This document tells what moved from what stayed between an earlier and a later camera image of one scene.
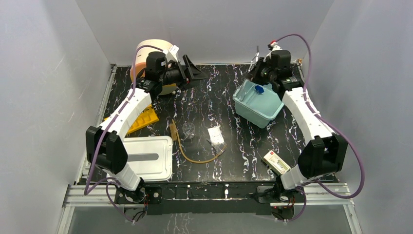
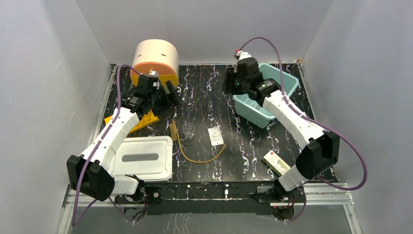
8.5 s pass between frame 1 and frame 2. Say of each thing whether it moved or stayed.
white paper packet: stayed
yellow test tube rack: stayed
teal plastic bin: stayed
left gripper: moved
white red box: stayed
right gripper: moved
